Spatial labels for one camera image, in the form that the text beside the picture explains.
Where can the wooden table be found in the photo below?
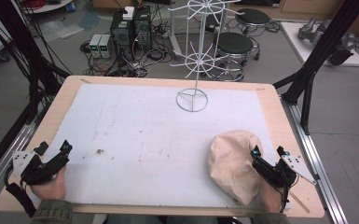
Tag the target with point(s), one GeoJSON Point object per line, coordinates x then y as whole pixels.
{"type": "Point", "coordinates": [276, 115]}

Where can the aluminium rail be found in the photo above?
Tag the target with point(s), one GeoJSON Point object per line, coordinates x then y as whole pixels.
{"type": "Point", "coordinates": [3, 158]}
{"type": "Point", "coordinates": [315, 161]}

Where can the person's left hand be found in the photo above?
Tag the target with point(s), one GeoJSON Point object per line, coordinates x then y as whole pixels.
{"type": "Point", "coordinates": [51, 188]}

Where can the white box on tower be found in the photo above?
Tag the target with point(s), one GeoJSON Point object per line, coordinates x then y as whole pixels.
{"type": "Point", "coordinates": [128, 13]}

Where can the black metal frame stand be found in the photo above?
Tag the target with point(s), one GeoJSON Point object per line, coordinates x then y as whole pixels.
{"type": "Point", "coordinates": [320, 53]}
{"type": "Point", "coordinates": [28, 53]}

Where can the grey metal stand leg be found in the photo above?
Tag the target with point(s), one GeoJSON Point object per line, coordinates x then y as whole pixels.
{"type": "Point", "coordinates": [175, 34]}

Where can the white foam mat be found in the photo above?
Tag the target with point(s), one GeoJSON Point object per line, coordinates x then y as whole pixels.
{"type": "Point", "coordinates": [155, 149]}

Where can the black round stool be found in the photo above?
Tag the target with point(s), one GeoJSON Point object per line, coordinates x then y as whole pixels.
{"type": "Point", "coordinates": [252, 17]}
{"type": "Point", "coordinates": [234, 43]}

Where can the white floor board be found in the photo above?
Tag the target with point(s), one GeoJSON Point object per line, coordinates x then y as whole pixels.
{"type": "Point", "coordinates": [301, 49]}

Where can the white round table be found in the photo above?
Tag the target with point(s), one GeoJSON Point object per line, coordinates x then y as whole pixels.
{"type": "Point", "coordinates": [48, 6]}

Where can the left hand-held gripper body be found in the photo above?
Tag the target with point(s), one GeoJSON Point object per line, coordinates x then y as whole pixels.
{"type": "Point", "coordinates": [28, 168]}

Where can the person's right hand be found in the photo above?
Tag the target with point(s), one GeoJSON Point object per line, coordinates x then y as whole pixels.
{"type": "Point", "coordinates": [271, 197]}

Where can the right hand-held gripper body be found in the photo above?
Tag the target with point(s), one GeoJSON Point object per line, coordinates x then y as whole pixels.
{"type": "Point", "coordinates": [287, 171]}

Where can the grey power supply unit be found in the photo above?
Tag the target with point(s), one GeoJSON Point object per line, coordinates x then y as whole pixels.
{"type": "Point", "coordinates": [94, 46]}
{"type": "Point", "coordinates": [106, 46]}

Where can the black computer tower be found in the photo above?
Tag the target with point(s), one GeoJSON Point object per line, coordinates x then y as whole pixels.
{"type": "Point", "coordinates": [122, 34]}
{"type": "Point", "coordinates": [143, 29]}

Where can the beige cloth hat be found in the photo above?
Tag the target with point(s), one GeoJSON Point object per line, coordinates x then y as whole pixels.
{"type": "Point", "coordinates": [231, 169]}

